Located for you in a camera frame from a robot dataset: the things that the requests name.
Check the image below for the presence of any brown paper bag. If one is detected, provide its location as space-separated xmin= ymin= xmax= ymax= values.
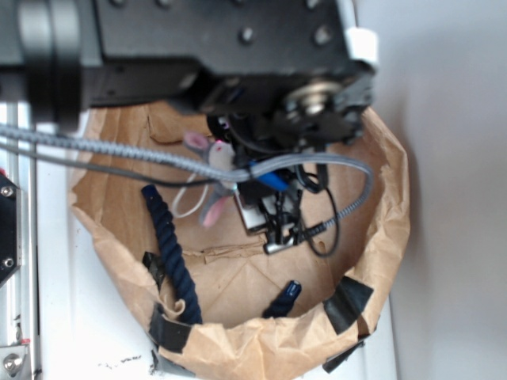
xmin=70 ymin=110 xmax=410 ymax=379

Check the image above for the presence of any gray braided cable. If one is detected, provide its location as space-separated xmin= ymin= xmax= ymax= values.
xmin=0 ymin=122 xmax=375 ymax=242

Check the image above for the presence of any black octagonal mount plate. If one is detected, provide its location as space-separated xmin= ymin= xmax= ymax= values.
xmin=0 ymin=174 xmax=18 ymax=286

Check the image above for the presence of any dark blue rope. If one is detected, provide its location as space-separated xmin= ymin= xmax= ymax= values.
xmin=141 ymin=184 xmax=303 ymax=325

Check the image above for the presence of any black tape piece left rim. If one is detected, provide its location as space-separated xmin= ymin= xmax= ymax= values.
xmin=148 ymin=304 xmax=193 ymax=354

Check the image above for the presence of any black tape piece right rim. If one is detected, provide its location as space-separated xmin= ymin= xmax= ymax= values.
xmin=322 ymin=276 xmax=374 ymax=335

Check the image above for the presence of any black tape piece lower right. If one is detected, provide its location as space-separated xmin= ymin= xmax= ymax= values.
xmin=322 ymin=340 xmax=364 ymax=374

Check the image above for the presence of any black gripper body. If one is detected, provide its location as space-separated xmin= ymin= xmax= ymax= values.
xmin=94 ymin=1 xmax=374 ymax=147

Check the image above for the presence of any thin black cable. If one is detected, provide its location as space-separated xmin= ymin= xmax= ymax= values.
xmin=0 ymin=142 xmax=342 ymax=258

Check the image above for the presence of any aluminium rail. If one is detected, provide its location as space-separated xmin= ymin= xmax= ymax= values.
xmin=0 ymin=102 xmax=43 ymax=380

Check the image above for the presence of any gray plush mouse toy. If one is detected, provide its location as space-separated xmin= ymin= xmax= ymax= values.
xmin=172 ymin=131 xmax=238 ymax=228

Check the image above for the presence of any black tape piece rim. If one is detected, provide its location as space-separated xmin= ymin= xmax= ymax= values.
xmin=148 ymin=304 xmax=193 ymax=354
xmin=322 ymin=276 xmax=374 ymax=335

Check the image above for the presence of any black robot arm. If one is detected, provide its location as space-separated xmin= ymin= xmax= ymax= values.
xmin=1 ymin=1 xmax=379 ymax=153

